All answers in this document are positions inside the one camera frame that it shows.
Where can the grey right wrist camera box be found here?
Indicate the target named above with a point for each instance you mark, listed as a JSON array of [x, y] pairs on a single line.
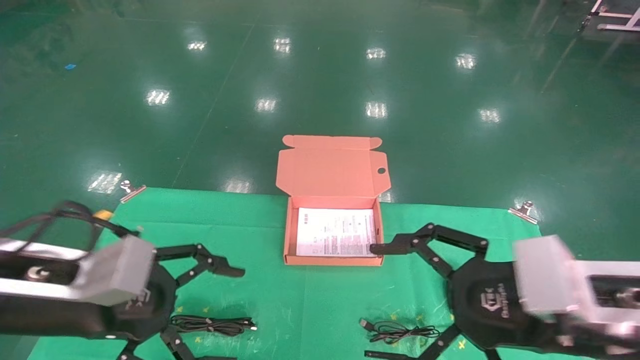
[[545, 270]]

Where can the orange cardboard box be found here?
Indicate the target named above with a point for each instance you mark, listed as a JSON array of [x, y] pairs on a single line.
[[325, 170]]

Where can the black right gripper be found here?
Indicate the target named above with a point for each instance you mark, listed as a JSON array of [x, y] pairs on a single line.
[[490, 305]]

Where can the green table cloth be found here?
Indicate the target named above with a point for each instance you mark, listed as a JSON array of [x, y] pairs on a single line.
[[250, 225]]

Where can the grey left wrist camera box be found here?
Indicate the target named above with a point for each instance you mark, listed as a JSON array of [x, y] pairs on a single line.
[[117, 272]]

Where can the metal binder clip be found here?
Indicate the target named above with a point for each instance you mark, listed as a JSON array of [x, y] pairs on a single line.
[[132, 193], [522, 211]]

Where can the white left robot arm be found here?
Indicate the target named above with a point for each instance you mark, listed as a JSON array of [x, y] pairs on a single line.
[[50, 252]]

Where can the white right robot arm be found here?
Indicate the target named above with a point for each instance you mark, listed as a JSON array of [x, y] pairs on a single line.
[[610, 320]]

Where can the white metal frame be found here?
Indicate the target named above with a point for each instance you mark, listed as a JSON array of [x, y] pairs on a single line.
[[620, 27]]

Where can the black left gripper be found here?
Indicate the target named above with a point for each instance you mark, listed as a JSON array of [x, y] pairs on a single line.
[[155, 300]]

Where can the white printed instruction sheet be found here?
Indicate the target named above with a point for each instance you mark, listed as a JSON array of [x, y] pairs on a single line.
[[335, 232]]

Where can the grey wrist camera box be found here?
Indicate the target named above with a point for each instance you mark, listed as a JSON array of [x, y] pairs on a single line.
[[545, 270], [117, 272]]

